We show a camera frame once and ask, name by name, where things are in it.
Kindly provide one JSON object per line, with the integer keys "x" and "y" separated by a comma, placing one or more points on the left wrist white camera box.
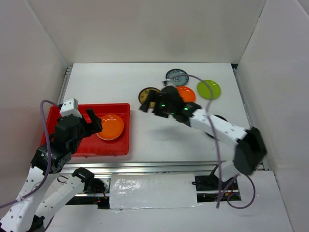
{"x": 70, "y": 107}

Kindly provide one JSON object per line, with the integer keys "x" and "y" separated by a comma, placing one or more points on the green plate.
{"x": 209, "y": 89}

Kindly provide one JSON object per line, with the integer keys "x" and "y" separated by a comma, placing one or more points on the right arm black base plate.
{"x": 211, "y": 183}

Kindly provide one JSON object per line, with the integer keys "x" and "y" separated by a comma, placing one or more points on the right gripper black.
{"x": 152, "y": 95}

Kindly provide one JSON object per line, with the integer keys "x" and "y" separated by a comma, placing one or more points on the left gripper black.
{"x": 96, "y": 123}

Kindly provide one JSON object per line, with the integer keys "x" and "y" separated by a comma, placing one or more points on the yellow patterned plate dark rim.
{"x": 143, "y": 94}

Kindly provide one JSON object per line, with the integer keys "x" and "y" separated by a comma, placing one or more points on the red plastic bin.
{"x": 91, "y": 146}

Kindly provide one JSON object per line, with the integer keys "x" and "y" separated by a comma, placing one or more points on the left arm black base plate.
{"x": 95, "y": 187}

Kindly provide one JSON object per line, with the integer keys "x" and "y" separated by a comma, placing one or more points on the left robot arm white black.
{"x": 30, "y": 211}

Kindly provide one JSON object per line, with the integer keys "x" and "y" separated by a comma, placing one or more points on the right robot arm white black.
{"x": 248, "y": 145}

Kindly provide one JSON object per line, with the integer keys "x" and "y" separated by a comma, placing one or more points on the orange plate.
{"x": 186, "y": 93}
{"x": 112, "y": 127}

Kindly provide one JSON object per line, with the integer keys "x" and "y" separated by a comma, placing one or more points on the blue patterned plate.
{"x": 177, "y": 77}

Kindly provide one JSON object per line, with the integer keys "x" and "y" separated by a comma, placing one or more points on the white foam cover board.
{"x": 152, "y": 191}

